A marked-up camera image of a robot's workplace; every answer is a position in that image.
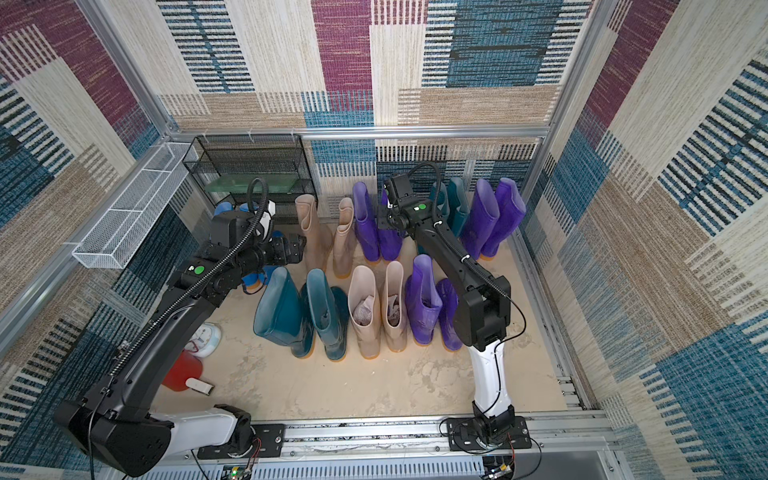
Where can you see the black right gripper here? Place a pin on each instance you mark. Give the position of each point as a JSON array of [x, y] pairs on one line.
[[387, 217]]

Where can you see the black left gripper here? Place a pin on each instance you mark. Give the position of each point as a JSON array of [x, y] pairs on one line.
[[283, 257]]

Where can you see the short purple boot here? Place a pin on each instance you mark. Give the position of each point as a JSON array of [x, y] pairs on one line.
[[390, 240]]

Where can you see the teal boot front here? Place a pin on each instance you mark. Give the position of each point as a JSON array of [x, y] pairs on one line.
[[328, 312]]

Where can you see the short beige boot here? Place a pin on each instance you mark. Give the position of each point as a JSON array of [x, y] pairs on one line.
[[364, 309]]

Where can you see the tall purple boot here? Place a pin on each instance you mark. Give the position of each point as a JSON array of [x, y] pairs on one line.
[[482, 218], [512, 210]]

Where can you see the beige boot front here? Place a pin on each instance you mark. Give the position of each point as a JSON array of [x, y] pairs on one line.
[[319, 238]]

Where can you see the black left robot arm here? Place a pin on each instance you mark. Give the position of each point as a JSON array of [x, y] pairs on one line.
[[112, 422]]

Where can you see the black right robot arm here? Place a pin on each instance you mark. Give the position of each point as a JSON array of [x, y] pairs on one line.
[[484, 302]]

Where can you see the blue rain boot upright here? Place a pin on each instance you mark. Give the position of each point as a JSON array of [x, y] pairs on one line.
[[223, 207]]

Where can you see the white small box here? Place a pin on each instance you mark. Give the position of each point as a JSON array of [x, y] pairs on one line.
[[199, 386]]

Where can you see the black wire mesh shelf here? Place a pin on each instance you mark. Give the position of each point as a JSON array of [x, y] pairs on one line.
[[222, 167]]

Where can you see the white wire mesh basket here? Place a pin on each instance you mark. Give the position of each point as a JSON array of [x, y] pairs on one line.
[[118, 234]]

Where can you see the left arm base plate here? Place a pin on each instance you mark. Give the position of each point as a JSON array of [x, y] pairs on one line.
[[262, 441]]

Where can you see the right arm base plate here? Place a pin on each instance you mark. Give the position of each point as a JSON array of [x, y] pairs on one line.
[[472, 436]]

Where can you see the aluminium front rail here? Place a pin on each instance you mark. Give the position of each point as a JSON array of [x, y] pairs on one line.
[[549, 445]]

